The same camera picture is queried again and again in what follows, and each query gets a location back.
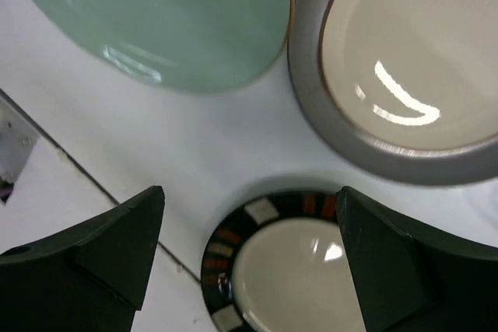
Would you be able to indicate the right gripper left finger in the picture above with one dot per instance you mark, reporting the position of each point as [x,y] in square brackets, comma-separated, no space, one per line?
[92,276]

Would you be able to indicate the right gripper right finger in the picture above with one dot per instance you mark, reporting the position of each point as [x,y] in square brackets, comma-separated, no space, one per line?
[410,276]

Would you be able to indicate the large teal flower plate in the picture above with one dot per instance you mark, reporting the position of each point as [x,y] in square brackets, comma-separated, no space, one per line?
[202,46]

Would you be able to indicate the white front cover board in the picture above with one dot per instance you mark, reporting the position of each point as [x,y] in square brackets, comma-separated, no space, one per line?
[51,195]

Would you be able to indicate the black patterned rim plate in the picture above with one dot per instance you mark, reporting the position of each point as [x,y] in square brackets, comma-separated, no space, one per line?
[278,263]

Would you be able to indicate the centre grey rim cream plate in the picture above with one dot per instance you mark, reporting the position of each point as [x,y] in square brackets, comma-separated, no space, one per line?
[403,89]

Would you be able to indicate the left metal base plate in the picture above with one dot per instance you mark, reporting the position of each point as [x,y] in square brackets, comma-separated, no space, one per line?
[18,137]

